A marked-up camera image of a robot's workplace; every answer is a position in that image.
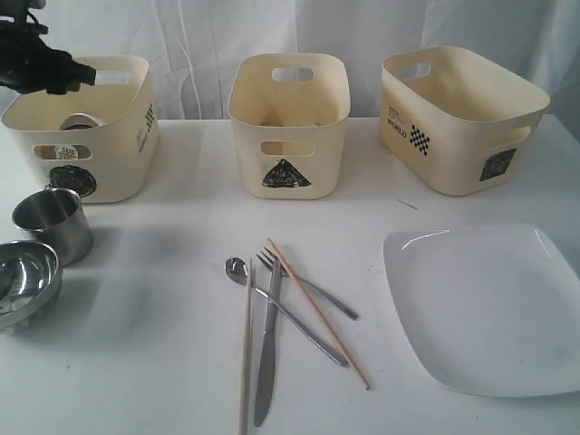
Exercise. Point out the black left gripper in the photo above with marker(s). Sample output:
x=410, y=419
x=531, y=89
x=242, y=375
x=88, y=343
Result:
x=27, y=61

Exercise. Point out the steel mug with handle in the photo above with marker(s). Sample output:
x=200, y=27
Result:
x=81, y=121

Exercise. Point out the stainless steel bowl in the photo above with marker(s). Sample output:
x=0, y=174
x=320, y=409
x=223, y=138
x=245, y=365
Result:
x=31, y=280

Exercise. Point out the steel spoon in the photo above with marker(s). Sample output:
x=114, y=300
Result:
x=237, y=271

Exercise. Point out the wooden chopstick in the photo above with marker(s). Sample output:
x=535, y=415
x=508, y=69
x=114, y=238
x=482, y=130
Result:
x=246, y=357
x=327, y=325

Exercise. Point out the steel table knife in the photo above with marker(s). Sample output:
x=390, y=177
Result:
x=267, y=368

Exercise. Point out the cream bin with circle mark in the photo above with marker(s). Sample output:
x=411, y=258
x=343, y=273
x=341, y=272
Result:
x=121, y=150

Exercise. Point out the cream bin with triangle mark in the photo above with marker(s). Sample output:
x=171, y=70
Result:
x=289, y=115

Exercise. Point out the steel fork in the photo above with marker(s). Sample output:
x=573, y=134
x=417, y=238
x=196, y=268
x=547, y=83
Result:
x=267, y=257

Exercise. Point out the cream bin with square mark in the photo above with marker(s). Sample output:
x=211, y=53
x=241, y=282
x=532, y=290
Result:
x=458, y=121

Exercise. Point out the white square plate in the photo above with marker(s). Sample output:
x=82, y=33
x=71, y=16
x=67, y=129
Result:
x=490, y=310

